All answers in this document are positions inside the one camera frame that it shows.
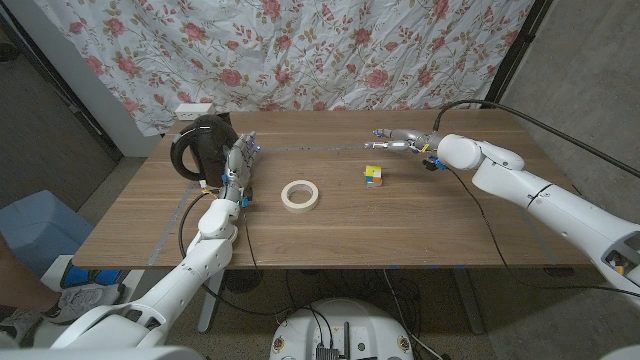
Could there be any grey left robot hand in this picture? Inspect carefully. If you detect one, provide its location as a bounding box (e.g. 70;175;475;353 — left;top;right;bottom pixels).
218;130;262;202

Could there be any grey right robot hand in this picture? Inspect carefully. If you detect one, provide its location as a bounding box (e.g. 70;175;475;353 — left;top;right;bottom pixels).
363;127;444;154

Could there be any multicoloured Rubik's cube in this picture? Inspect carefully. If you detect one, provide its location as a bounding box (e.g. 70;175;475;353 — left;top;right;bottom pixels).
363;164;384;188

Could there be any black electric kettle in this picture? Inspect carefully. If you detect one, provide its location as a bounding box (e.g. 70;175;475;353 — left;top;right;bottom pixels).
169;114;240;188

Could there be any beige masking tape roll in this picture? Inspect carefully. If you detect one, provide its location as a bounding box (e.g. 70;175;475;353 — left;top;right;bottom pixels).
280;179;320;215

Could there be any white power strip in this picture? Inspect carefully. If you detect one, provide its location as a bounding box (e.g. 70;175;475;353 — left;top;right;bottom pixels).
174;102;217;122

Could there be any black round floor disc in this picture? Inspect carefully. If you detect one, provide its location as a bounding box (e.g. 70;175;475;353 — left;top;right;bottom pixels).
223;268;265;294

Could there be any white floral backdrop cloth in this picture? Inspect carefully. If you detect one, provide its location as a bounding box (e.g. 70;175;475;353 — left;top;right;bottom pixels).
33;0;536;137

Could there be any black backdrop pole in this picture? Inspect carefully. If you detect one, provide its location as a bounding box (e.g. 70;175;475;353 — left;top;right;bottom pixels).
480;0;554;110

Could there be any white table leg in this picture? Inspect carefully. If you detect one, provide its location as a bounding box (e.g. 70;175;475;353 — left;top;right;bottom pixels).
197;269;226;334

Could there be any white robot torso base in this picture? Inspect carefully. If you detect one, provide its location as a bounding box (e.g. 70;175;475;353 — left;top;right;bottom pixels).
269;298;414;360

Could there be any grey table leg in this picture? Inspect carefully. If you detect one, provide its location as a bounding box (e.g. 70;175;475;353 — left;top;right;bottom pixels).
452;267;485;335

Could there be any blue black floor pad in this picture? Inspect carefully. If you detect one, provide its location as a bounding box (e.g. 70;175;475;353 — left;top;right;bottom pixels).
59;264;122;290

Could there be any grey sneaker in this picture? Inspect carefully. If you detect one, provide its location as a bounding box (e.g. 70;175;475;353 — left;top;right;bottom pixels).
0;307;44;347
42;282;127;325

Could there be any blue-grey storage box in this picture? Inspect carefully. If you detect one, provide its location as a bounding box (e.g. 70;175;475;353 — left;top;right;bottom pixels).
0;189;95;279

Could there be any white floor platform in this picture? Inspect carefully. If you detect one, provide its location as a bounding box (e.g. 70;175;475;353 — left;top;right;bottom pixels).
29;254;146;349

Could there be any white robot chest cover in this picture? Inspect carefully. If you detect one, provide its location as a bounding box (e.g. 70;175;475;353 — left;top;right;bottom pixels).
0;345;206;360

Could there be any brown wooden surface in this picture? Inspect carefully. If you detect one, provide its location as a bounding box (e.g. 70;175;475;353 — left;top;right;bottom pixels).
0;234;62;314

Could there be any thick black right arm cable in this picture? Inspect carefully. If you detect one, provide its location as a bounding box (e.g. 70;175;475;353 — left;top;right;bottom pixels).
432;98;640;180

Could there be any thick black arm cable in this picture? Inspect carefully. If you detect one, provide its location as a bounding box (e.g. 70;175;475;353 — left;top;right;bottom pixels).
178;190;289;318
432;98;640;180

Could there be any thin black left wrist wire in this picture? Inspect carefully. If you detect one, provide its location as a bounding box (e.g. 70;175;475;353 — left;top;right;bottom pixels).
243;207;284;314

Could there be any thin black wrist wire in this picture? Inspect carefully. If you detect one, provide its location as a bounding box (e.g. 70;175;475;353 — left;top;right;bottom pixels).
243;207;284;314
446;167;640;294

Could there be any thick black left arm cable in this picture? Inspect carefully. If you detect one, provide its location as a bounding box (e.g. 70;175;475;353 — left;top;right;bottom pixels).
178;190;289;318

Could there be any thin black right wrist wire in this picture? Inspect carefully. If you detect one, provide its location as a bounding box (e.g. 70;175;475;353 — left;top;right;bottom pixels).
446;167;640;294

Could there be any black door frame rail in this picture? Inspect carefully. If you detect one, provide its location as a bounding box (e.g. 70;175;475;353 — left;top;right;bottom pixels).
0;4;125;164

